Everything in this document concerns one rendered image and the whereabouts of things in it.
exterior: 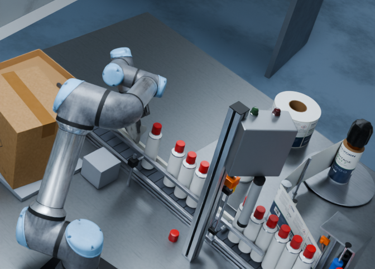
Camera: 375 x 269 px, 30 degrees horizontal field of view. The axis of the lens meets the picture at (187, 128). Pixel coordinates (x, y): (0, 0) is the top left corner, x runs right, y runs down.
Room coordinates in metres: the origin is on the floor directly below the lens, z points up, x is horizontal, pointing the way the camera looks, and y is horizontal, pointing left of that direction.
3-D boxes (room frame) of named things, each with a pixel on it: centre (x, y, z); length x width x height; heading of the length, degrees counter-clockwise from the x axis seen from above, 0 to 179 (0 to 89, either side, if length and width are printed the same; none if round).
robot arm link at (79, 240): (1.39, 0.21, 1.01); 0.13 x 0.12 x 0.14; 86
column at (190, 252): (1.63, -0.13, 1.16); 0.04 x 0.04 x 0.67; 57
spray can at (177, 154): (1.89, 0.01, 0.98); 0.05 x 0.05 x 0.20
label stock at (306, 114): (2.39, -0.42, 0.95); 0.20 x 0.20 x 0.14
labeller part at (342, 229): (1.62, -0.58, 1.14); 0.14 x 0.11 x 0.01; 57
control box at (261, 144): (1.64, -0.22, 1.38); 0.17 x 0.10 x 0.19; 112
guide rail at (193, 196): (1.90, 0.09, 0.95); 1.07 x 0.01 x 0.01; 57
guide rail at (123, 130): (1.96, 0.05, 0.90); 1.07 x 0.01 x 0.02; 57
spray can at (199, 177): (1.82, -0.09, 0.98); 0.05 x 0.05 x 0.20
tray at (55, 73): (2.31, 0.67, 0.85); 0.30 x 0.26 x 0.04; 57
